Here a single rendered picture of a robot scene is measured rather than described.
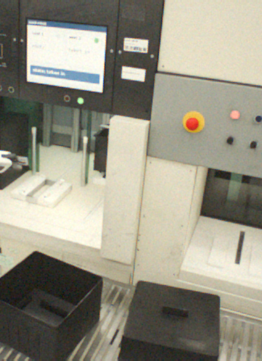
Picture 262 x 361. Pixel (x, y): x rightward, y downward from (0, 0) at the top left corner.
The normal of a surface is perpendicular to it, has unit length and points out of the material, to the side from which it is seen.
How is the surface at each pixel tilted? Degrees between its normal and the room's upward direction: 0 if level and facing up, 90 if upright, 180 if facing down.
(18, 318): 90
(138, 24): 90
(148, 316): 0
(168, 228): 90
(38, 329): 90
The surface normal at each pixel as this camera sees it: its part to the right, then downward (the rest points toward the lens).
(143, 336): 0.06, -0.92
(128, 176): -0.36, 0.35
